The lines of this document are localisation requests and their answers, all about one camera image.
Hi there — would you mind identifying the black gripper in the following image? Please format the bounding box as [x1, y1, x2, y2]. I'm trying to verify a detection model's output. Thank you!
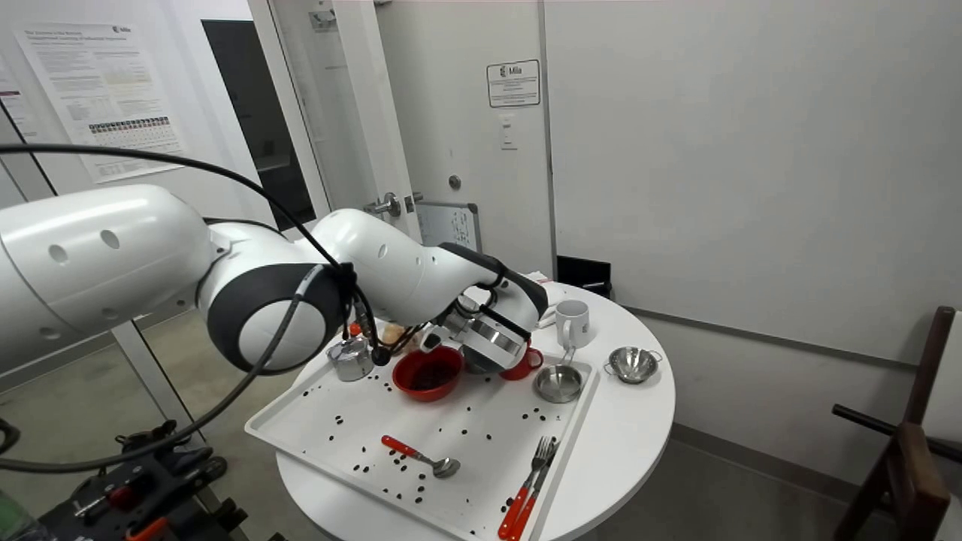
[460, 258, 552, 349]

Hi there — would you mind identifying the clear jar with coffee beans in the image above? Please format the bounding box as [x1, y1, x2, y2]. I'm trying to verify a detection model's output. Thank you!
[418, 297, 531, 376]

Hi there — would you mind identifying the small steel bowl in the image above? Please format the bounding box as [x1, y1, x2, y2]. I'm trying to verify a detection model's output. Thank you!
[605, 344, 662, 388]
[531, 360, 586, 405]

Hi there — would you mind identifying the orange bowl with coffee beans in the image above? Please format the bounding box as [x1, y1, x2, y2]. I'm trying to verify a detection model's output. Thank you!
[390, 343, 467, 405]

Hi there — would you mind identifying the black box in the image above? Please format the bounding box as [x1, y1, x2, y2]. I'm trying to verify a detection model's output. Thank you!
[552, 251, 615, 301]

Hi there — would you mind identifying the grey square panel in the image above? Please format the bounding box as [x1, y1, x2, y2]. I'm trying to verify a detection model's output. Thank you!
[415, 197, 484, 251]

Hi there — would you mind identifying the white plastic tray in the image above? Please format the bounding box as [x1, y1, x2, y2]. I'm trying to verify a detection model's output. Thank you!
[240, 339, 605, 541]

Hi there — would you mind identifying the black red tool pile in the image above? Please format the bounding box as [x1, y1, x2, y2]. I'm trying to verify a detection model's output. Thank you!
[26, 419, 251, 541]

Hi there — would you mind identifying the dark wooden chair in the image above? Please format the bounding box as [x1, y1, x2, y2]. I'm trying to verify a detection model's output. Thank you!
[829, 304, 962, 541]

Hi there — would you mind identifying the white paper poster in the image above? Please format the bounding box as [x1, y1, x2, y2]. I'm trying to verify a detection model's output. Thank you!
[18, 20, 184, 154]

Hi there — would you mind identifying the orange-handled steel fork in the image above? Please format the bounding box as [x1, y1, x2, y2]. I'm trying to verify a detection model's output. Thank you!
[508, 432, 561, 541]

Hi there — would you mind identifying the orange-handled steel spoon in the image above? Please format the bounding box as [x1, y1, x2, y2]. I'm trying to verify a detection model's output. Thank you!
[380, 432, 463, 481]

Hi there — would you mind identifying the silver door handle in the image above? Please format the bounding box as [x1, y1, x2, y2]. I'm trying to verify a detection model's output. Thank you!
[361, 190, 403, 220]

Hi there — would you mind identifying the orange-handled steel knife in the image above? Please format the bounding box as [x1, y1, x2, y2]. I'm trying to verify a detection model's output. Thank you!
[496, 448, 550, 541]

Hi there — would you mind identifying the white wall sign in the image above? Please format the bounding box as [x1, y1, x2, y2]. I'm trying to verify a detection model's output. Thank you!
[484, 57, 543, 112]

